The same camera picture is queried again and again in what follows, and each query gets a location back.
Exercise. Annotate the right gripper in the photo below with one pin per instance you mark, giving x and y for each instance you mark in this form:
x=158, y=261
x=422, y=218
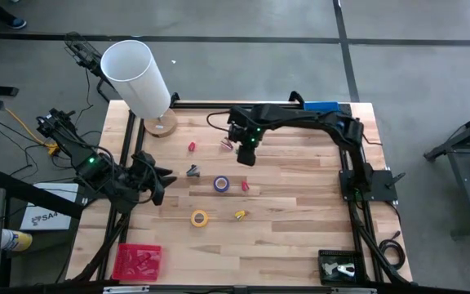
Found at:
x=249, y=134

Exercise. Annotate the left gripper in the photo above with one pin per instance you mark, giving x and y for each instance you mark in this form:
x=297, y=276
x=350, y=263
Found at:
x=145, y=171

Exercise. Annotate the pink stapler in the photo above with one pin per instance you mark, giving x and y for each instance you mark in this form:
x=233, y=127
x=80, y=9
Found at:
x=226, y=143

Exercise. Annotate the black stapler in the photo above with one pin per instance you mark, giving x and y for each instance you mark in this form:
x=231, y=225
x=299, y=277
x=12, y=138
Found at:
x=193, y=171

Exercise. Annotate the purple tape roll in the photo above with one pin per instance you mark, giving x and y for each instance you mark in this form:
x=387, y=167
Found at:
x=221, y=190

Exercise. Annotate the yellow tape roll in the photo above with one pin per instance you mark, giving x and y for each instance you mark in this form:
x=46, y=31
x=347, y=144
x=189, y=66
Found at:
x=199, y=225

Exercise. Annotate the yellow staple remover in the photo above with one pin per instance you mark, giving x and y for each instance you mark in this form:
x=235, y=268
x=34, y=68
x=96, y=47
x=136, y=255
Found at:
x=240, y=215

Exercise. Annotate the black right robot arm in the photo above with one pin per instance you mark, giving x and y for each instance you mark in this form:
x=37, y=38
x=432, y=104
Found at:
x=300, y=116

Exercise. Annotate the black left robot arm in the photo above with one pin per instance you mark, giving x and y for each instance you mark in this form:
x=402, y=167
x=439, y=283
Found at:
x=80, y=157

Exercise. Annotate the blue plastic bin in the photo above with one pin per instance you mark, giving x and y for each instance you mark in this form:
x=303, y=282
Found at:
x=320, y=106

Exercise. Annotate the red plastic basket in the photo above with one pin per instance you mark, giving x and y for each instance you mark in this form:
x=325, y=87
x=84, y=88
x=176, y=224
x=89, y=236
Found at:
x=129, y=271

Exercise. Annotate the white lamp wooden base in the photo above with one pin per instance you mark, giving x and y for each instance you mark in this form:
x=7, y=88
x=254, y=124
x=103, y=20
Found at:
x=137, y=77

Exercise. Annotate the white cardboard box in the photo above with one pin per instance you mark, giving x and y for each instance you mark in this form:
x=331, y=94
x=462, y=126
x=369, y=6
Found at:
x=49, y=218

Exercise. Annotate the black diagonal beam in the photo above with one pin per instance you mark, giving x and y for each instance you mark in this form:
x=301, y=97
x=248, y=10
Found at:
x=35, y=195

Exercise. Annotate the black plastic bin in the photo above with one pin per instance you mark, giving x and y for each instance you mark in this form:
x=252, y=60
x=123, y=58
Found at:
x=325, y=255

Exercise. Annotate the yellow white spray can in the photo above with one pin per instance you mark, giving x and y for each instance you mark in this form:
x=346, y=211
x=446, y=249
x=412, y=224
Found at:
x=16, y=240

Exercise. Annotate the person's shoe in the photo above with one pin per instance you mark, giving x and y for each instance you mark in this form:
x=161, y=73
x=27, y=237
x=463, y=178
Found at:
x=16, y=23

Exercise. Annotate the black metal stand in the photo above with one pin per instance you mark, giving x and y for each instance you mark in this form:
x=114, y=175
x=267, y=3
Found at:
x=466, y=192

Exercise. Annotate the black aluminium table frame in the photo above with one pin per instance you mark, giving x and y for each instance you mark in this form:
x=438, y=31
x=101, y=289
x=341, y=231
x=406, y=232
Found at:
x=202, y=105

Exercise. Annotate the silver metal bracket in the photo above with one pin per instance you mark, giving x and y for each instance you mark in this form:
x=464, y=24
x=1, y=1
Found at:
x=353, y=290
x=125, y=289

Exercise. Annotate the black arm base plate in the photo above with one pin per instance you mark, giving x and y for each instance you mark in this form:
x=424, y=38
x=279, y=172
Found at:
x=382, y=190

